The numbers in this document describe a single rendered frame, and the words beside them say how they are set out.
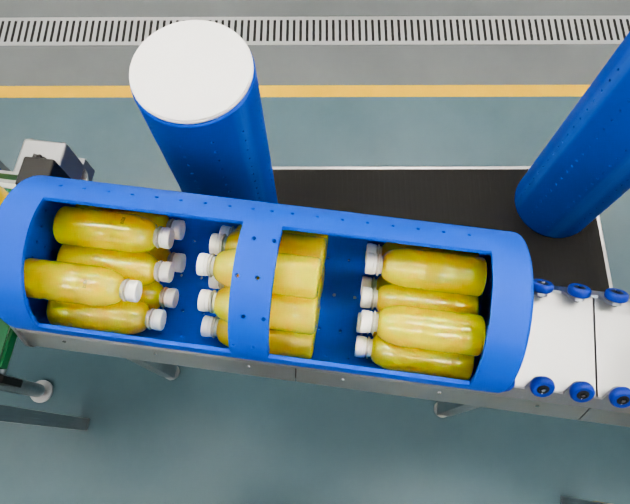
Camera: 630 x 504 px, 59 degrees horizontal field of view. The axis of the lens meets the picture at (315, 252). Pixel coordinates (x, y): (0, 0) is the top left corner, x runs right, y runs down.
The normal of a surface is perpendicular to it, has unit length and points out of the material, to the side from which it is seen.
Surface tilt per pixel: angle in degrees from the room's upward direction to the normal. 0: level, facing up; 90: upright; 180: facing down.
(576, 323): 0
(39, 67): 0
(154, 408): 0
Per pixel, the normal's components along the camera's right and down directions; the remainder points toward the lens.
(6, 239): -0.04, -0.16
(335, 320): 0.02, -0.51
